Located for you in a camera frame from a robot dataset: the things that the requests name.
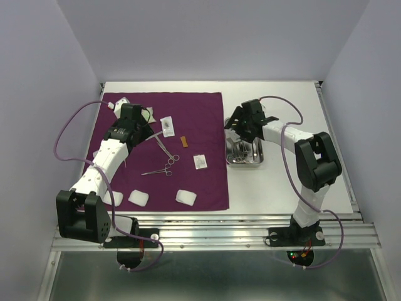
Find white gauze pad middle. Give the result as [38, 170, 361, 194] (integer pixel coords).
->
[128, 190, 149, 207]

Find green white suture packet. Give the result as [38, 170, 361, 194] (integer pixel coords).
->
[226, 130, 241, 144]

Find flat steel retractor bar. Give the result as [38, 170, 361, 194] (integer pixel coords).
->
[148, 131, 163, 140]

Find aluminium rail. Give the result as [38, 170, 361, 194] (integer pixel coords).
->
[315, 82, 364, 221]
[51, 214, 382, 251]

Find aluminium right side rail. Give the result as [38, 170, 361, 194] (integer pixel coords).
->
[315, 82, 364, 221]

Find purple cloth mat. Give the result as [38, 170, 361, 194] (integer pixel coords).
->
[103, 93, 229, 211]

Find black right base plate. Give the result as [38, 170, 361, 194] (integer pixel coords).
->
[264, 222, 326, 268]

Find clear small packet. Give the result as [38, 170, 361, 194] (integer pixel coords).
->
[193, 154, 207, 170]

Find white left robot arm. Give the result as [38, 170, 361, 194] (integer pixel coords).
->
[56, 103, 154, 247]

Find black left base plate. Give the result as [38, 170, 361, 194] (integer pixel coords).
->
[102, 228, 160, 272]

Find steel surgical scissors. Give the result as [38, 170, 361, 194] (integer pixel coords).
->
[155, 136, 180, 165]

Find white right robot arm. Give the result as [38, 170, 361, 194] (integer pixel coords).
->
[224, 99, 342, 247]

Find white gauze pad right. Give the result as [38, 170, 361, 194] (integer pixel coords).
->
[175, 189, 197, 206]

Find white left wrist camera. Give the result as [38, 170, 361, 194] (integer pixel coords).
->
[107, 97, 132, 119]

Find aluminium front rail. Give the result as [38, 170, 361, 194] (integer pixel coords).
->
[51, 214, 382, 251]

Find curved forceps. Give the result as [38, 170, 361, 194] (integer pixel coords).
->
[236, 141, 250, 164]

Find stainless steel tray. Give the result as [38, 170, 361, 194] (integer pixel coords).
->
[224, 129, 264, 168]

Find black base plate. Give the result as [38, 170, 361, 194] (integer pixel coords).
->
[264, 222, 326, 268]
[102, 228, 160, 272]

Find steel forceps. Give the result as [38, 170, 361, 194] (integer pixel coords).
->
[248, 142, 259, 164]
[226, 144, 238, 164]
[142, 165, 173, 177]

